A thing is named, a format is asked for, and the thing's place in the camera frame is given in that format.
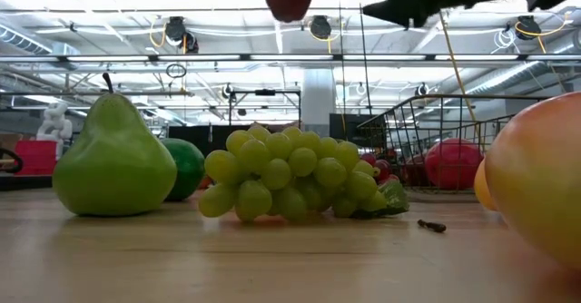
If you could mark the black aluminium table frame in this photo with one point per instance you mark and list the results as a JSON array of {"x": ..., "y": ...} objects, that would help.
[{"x": 22, "y": 182}]

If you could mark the black partition screen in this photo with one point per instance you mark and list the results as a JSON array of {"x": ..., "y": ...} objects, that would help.
[{"x": 213, "y": 135}]

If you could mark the white building column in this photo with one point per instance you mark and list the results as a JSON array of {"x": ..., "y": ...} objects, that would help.
[{"x": 318, "y": 99}]

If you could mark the silver ventilation duct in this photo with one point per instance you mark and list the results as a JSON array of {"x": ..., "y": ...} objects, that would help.
[{"x": 522, "y": 74}]

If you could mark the black metal gantry frame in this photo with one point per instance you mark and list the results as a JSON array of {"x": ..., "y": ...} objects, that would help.
[{"x": 265, "y": 92}]

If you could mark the red orange mango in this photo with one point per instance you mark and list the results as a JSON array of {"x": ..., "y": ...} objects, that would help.
[{"x": 540, "y": 171}]

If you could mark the red box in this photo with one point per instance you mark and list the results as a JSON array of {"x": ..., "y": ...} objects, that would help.
[{"x": 36, "y": 158}]

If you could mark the small dark stem piece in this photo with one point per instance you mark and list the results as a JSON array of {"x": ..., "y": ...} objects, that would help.
[{"x": 431, "y": 226}]

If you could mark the green grape bunch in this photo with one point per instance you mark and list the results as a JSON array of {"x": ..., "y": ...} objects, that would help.
[{"x": 277, "y": 171}]

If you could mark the dark green round melon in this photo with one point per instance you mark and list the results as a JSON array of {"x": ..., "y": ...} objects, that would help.
[{"x": 188, "y": 167}]

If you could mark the large green pear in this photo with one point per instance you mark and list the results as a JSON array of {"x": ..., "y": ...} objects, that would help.
[{"x": 113, "y": 167}]

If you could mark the bright red apple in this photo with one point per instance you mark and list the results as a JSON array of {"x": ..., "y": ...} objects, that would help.
[{"x": 454, "y": 162}]

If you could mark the purple grape bunch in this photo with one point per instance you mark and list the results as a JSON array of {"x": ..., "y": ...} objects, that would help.
[{"x": 382, "y": 167}]

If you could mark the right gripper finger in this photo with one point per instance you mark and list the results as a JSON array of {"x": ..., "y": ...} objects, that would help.
[{"x": 408, "y": 12}]

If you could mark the long ceiling light rail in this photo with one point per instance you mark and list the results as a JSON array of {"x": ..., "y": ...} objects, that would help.
[{"x": 290, "y": 58}]

